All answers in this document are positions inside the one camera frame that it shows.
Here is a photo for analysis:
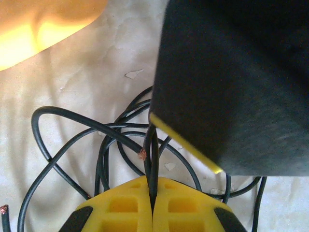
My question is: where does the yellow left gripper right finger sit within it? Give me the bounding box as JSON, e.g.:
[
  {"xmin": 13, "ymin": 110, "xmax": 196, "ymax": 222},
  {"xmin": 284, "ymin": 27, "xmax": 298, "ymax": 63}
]
[{"xmin": 152, "ymin": 176, "xmax": 248, "ymax": 232}]

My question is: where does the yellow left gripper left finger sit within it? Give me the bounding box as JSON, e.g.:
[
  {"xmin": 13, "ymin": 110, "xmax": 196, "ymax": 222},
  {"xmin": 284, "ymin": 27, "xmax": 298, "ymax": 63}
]
[{"xmin": 57, "ymin": 175, "xmax": 154, "ymax": 232}]

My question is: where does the orange plastic bin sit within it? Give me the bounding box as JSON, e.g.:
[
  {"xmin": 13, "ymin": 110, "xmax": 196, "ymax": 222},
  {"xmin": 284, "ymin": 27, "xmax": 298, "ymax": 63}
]
[{"xmin": 0, "ymin": 0, "xmax": 110, "ymax": 73}]

